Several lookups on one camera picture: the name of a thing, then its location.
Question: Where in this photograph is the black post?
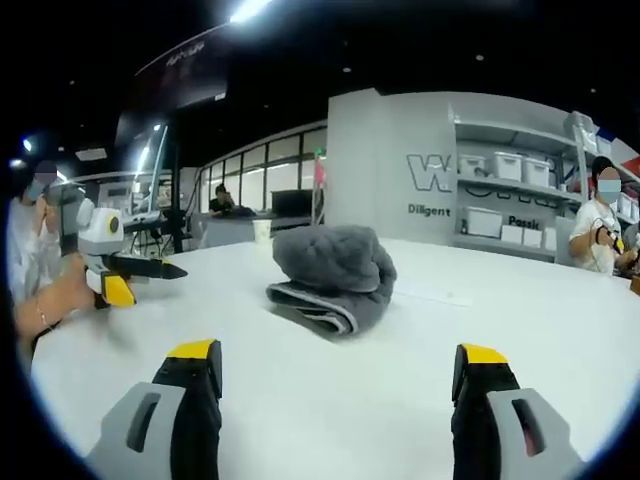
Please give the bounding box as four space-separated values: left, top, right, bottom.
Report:
168 113 185 253

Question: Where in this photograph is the grey towel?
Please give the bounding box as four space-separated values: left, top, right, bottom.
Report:
264 224 399 342

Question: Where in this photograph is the group of white storage boxes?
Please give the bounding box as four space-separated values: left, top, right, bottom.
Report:
457 134 640 251

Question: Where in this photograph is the person's left hand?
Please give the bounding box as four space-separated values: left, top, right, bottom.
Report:
52 254 97 316

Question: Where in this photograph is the glass panel stand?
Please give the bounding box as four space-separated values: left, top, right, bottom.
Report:
115 110 170 214

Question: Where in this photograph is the thin wrist bracelet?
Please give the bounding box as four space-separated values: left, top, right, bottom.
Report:
33 293 55 332

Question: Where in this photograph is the black hanging sign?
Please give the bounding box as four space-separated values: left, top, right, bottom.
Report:
133 23 230 110

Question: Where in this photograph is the silver foil bag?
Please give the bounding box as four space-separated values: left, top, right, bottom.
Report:
563 110 600 152

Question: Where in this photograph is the black monitor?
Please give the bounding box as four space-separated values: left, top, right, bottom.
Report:
271 189 315 225

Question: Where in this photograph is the person's white clothed torso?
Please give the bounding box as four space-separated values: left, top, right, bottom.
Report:
8 192 66 304

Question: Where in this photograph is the grey shelf unit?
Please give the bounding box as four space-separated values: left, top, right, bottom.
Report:
451 106 640 265

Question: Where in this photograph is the ceiling light strip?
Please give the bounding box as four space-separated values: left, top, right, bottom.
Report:
228 0 274 24

